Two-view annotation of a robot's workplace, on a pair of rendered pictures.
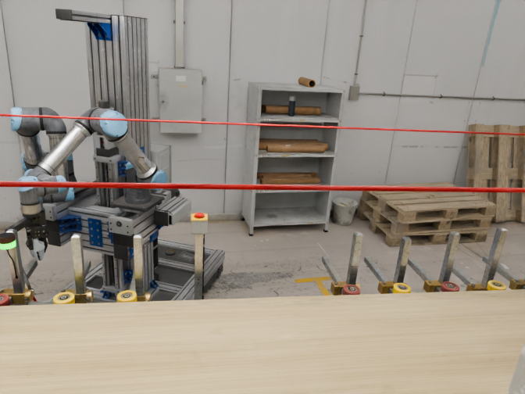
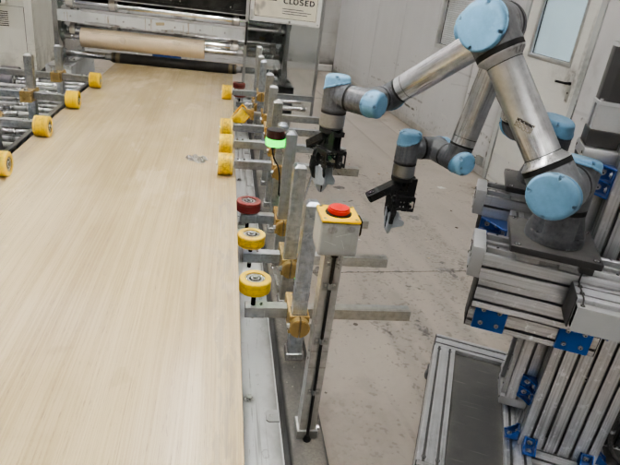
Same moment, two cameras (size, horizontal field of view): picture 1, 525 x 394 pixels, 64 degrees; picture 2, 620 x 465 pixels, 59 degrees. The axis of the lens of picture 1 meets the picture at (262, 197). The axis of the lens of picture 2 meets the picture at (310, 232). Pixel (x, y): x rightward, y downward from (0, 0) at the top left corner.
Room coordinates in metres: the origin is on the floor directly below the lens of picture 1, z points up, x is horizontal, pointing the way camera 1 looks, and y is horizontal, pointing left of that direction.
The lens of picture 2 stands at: (1.64, -0.64, 1.60)
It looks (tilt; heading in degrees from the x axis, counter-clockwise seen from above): 25 degrees down; 90
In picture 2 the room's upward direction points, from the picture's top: 7 degrees clockwise
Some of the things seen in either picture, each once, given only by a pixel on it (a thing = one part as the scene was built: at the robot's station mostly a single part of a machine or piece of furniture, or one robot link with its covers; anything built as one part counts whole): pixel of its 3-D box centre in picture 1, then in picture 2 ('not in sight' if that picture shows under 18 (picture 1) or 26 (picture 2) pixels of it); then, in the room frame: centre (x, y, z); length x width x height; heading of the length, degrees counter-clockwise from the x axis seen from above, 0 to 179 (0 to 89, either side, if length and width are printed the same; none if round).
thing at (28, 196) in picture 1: (29, 190); (337, 94); (1.67, 0.99, 1.29); 0.09 x 0.08 x 0.11; 145
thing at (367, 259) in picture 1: (382, 279); not in sight; (1.94, -0.65, 0.83); 0.43 x 0.03 x 0.04; 10
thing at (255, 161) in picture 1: (289, 159); not in sight; (4.42, -0.26, 0.78); 0.90 x 0.45 x 1.55; 106
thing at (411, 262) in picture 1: (426, 278); not in sight; (1.99, -0.90, 0.83); 0.43 x 0.03 x 0.04; 10
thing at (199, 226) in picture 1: (199, 224); (335, 232); (1.69, 0.27, 1.18); 0.07 x 0.07 x 0.08; 10
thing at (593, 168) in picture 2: (137, 172); (572, 179); (2.29, 0.71, 1.21); 0.13 x 0.12 x 0.14; 55
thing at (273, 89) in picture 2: not in sight; (268, 139); (1.42, 1.75, 0.91); 0.03 x 0.03 x 0.48; 10
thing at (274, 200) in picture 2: not in sight; (277, 186); (1.51, 1.26, 0.88); 0.03 x 0.03 x 0.48; 10
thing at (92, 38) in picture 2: not in sight; (175, 46); (0.60, 3.24, 1.05); 1.43 x 0.12 x 0.12; 10
